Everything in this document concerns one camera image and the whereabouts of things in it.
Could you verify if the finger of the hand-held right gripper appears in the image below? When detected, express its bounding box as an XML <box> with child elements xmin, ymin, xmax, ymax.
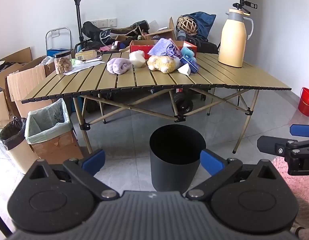
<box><xmin>290</xmin><ymin>124</ymin><xmax>309</xmax><ymax>138</ymax></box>
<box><xmin>257</xmin><ymin>135</ymin><xmax>309</xmax><ymax>157</ymax></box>

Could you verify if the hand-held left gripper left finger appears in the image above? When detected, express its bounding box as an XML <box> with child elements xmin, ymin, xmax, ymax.
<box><xmin>26</xmin><ymin>149</ymin><xmax>120</xmax><ymax>201</ymax></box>

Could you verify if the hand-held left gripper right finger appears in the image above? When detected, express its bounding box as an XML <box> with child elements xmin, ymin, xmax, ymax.
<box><xmin>186</xmin><ymin>149</ymin><xmax>282</xmax><ymax>201</ymax></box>

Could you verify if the black trash bin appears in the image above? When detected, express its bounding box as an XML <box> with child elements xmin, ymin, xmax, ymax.
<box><xmin>149</xmin><ymin>124</ymin><xmax>207</xmax><ymax>192</ymax></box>

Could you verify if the blue tissue pack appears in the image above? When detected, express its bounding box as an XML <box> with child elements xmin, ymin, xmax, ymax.
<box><xmin>179</xmin><ymin>55</ymin><xmax>200</xmax><ymax>73</ymax></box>

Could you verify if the yellow white plush toy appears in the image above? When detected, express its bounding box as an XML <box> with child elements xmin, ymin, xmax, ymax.
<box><xmin>147</xmin><ymin>55</ymin><xmax>177</xmax><ymax>74</ymax></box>

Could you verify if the light blue fluffy duster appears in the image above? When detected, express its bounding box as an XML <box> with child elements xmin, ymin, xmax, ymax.
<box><xmin>181</xmin><ymin>47</ymin><xmax>195</xmax><ymax>58</ymax></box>

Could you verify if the beige trash can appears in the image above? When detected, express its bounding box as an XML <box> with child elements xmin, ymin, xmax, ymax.
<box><xmin>0</xmin><ymin>117</ymin><xmax>40</xmax><ymax>175</ymax></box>

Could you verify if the pink fluffy rug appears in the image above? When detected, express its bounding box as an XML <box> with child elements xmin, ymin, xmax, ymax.
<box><xmin>272</xmin><ymin>155</ymin><xmax>309</xmax><ymax>205</ymax></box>

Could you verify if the red bucket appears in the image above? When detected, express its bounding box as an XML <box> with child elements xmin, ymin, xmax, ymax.
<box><xmin>298</xmin><ymin>87</ymin><xmax>309</xmax><ymax>117</ymax></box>

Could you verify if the lined cardboard box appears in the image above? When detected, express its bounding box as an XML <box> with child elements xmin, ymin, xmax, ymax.
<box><xmin>29</xmin><ymin>124</ymin><xmax>83</xmax><ymax>165</ymax></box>

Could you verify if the green plastic bag liner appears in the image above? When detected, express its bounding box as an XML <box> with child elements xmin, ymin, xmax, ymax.
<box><xmin>25</xmin><ymin>98</ymin><xmax>71</xmax><ymax>144</ymax></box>

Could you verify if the black cart wheel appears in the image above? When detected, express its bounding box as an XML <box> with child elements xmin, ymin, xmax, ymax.
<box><xmin>172</xmin><ymin>92</ymin><xmax>195</xmax><ymax>113</ymax></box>

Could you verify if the tan folding table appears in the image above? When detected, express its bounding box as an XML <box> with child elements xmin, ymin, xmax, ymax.
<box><xmin>21</xmin><ymin>52</ymin><xmax>292</xmax><ymax>155</ymax></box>

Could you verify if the white paper sheet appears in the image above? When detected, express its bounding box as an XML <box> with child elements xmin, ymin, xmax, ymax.
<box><xmin>63</xmin><ymin>60</ymin><xmax>106</xmax><ymax>76</ymax></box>

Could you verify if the white folded paper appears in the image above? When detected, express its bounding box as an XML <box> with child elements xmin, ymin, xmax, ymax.
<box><xmin>178</xmin><ymin>64</ymin><xmax>192</xmax><ymax>76</ymax></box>

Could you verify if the lavender fluffy cloth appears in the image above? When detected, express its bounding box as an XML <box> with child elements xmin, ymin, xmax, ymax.
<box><xmin>106</xmin><ymin>57</ymin><xmax>132</xmax><ymax>75</ymax></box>

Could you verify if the clear snack jar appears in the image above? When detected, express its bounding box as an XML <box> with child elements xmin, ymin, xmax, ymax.
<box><xmin>53</xmin><ymin>51</ymin><xmax>73</xmax><ymax>75</ymax></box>

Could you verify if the large brown cardboard box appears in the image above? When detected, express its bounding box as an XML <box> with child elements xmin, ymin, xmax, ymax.
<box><xmin>6</xmin><ymin>55</ymin><xmax>56</xmax><ymax>117</ymax></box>

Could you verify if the pale yellow carton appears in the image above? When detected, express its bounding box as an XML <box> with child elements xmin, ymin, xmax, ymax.
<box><xmin>75</xmin><ymin>50</ymin><xmax>100</xmax><ymax>60</ymax></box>

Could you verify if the yellow thermos jug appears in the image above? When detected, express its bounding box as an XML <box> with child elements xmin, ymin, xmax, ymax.
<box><xmin>218</xmin><ymin>8</ymin><xmax>254</xmax><ymax>68</ymax></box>

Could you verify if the white round sponge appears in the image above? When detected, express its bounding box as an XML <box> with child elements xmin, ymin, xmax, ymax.
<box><xmin>129</xmin><ymin>50</ymin><xmax>146</xmax><ymax>68</ymax></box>

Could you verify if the blue box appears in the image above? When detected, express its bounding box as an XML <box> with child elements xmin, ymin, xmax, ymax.
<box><xmin>47</xmin><ymin>47</ymin><xmax>70</xmax><ymax>57</ymax></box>

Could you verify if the black suitcase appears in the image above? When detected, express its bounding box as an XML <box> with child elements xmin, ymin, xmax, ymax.
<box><xmin>187</xmin><ymin>36</ymin><xmax>218</xmax><ymax>54</ymax></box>

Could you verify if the red cardboard box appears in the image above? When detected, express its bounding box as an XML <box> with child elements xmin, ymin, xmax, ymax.
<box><xmin>129</xmin><ymin>39</ymin><xmax>197</xmax><ymax>55</ymax></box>

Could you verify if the lavender mesh pouch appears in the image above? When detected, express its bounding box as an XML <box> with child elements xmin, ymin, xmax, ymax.
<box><xmin>148</xmin><ymin>39</ymin><xmax>181</xmax><ymax>58</ymax></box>

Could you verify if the black duffel bag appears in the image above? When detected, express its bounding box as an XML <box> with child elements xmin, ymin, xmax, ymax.
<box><xmin>82</xmin><ymin>20</ymin><xmax>148</xmax><ymax>46</ymax></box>

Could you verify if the small brown cardboard box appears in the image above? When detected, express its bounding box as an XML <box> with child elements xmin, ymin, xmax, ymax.
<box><xmin>0</xmin><ymin>46</ymin><xmax>33</xmax><ymax>80</ymax></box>

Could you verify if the blue fabric bag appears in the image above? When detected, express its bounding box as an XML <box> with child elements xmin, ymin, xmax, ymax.
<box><xmin>182</xmin><ymin>12</ymin><xmax>217</xmax><ymax>42</ymax></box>

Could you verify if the open brown cardboard box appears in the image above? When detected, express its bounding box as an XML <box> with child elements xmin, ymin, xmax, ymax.
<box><xmin>144</xmin><ymin>17</ymin><xmax>176</xmax><ymax>40</ymax></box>

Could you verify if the rattan ball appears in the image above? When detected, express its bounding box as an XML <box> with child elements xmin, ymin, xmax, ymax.
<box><xmin>177</xmin><ymin>16</ymin><xmax>198</xmax><ymax>34</ymax></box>

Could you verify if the black hand trolley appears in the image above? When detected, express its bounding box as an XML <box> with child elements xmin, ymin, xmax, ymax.
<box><xmin>72</xmin><ymin>0</ymin><xmax>85</xmax><ymax>49</ymax></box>

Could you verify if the chrome tube frame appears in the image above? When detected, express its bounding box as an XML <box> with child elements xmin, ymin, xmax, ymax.
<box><xmin>46</xmin><ymin>27</ymin><xmax>72</xmax><ymax>55</ymax></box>

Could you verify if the white wall socket row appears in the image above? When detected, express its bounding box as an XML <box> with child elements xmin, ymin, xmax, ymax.
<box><xmin>91</xmin><ymin>18</ymin><xmax>117</xmax><ymax>28</ymax></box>

